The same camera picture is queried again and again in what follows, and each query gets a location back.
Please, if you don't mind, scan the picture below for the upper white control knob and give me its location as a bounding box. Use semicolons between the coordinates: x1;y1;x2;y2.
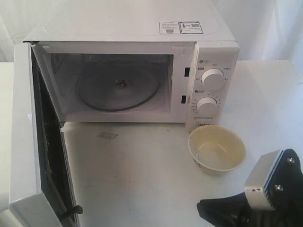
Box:
201;68;225;91

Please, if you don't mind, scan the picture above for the white microwave oven body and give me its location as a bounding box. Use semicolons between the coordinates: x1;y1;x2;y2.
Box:
23;1;240;131

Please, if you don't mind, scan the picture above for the blue warning sticker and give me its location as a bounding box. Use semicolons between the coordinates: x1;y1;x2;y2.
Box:
159;21;204;35

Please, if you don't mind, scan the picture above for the cream ceramic bowl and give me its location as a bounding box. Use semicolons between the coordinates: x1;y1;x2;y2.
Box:
187;125;247;175

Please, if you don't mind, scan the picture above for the white control knob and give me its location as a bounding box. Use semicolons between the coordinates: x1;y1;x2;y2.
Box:
196;97;218;116
201;68;225;91

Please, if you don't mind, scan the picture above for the white microwave door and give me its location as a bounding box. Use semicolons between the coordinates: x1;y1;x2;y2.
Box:
9;43;83;227

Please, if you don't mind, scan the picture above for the glass turntable plate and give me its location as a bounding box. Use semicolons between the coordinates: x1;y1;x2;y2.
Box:
76;59;165;112

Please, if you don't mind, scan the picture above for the lower white control knob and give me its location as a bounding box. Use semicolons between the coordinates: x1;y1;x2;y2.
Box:
196;97;218;116

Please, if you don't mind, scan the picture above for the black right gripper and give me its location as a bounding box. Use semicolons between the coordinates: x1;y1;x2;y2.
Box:
196;192;303;227

